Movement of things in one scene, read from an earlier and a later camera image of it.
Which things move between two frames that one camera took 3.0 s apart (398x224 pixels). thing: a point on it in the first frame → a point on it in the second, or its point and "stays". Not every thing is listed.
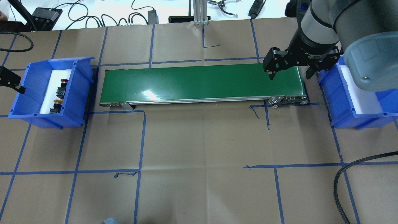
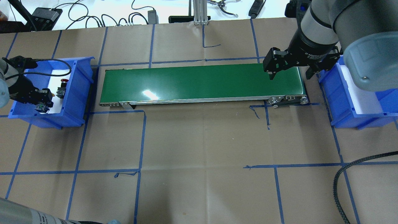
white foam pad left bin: x=55 y=82 stays
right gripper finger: x=271 y=74 stays
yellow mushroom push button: x=57 y=106 → x=42 y=108
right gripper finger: x=310 y=72 stays
